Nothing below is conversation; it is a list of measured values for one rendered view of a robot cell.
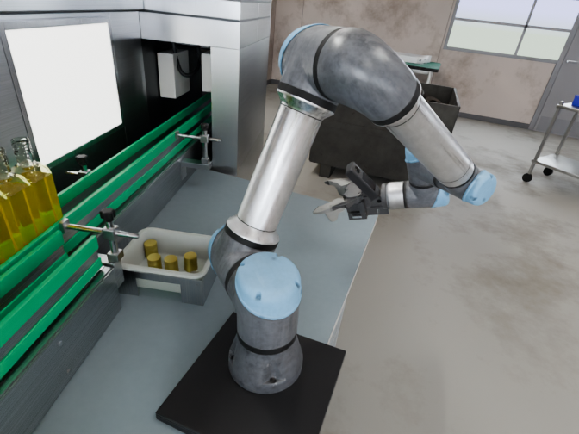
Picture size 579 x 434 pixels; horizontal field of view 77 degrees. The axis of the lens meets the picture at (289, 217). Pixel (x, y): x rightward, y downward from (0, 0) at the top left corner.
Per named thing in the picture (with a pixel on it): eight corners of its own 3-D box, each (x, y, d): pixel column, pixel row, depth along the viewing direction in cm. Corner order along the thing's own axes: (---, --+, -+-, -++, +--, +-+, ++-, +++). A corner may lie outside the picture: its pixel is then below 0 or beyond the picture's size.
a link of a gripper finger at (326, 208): (320, 230, 103) (350, 217, 103) (315, 214, 99) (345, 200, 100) (316, 225, 105) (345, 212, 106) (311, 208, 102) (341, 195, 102)
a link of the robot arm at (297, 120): (217, 306, 70) (335, 11, 55) (196, 263, 81) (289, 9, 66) (269, 306, 77) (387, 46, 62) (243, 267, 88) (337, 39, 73)
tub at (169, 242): (146, 251, 105) (143, 226, 101) (222, 262, 104) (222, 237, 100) (115, 291, 90) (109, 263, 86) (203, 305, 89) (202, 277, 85)
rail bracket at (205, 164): (181, 174, 144) (177, 118, 132) (222, 180, 143) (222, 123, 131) (176, 179, 140) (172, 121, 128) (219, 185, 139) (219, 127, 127)
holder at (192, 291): (128, 250, 105) (125, 227, 101) (221, 263, 104) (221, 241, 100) (95, 289, 91) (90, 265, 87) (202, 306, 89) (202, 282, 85)
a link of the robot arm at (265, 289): (250, 360, 63) (251, 300, 57) (224, 310, 73) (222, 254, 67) (309, 337, 68) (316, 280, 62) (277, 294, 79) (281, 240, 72)
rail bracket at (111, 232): (73, 248, 83) (61, 199, 76) (145, 258, 82) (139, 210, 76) (65, 256, 80) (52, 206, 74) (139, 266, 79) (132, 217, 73)
